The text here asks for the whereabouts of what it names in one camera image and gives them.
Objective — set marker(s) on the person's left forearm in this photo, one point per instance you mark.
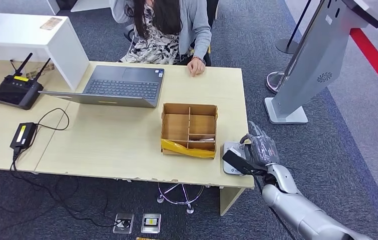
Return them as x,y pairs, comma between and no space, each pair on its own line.
202,46

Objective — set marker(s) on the grey kiosk stand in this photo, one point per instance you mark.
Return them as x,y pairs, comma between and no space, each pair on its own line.
318,56

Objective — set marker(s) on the chrome stanchion post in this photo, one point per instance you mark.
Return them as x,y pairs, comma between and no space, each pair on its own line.
275,81

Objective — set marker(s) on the yellow floor tape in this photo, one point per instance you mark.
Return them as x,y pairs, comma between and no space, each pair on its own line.
147,238

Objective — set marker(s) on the tan card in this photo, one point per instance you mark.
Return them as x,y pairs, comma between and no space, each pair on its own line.
51,24

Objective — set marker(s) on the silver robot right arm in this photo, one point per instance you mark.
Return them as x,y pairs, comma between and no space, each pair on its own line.
295,208

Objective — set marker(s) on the grey card reader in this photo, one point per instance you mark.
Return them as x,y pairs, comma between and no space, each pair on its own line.
229,145

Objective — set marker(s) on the black stanchion post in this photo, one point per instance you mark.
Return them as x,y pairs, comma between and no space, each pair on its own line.
286,45

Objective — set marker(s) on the wooden compartment box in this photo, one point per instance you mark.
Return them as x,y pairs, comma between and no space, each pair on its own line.
177,127

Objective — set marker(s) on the silver open floor socket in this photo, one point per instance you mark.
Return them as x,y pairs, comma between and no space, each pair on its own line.
124,224

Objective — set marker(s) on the yellow tape strip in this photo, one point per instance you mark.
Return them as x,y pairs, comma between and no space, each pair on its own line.
182,149

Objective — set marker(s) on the black router with antennas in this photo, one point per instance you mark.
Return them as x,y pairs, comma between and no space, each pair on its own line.
16,92

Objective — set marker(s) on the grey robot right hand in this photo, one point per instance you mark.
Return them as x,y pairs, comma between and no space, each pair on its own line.
261,149

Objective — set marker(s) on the grey open laptop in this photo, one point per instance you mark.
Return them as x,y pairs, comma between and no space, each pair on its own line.
122,88

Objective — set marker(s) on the chrome stool base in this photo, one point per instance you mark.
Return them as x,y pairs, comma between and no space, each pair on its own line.
190,208

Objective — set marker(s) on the person's left hand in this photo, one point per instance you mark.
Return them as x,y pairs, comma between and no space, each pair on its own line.
197,68

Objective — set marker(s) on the silver floor socket yellow label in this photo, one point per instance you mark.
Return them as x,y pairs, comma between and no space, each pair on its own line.
151,223

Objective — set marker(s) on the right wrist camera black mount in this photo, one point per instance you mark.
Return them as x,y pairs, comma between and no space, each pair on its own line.
238,164

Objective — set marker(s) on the white desk riser shelf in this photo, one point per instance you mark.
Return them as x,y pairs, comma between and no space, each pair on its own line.
16,34

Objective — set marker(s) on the person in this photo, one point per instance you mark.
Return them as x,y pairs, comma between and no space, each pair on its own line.
162,46

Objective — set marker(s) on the beige desk leg panel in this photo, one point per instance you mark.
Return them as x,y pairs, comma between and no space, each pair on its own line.
230,198

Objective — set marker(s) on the white cabinet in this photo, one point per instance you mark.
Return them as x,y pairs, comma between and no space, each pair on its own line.
52,6
89,4

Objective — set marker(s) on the black power adapter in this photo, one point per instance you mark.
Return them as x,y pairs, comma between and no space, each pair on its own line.
23,134

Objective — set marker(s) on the hotel room key card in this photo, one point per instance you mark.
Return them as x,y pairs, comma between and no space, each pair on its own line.
203,139

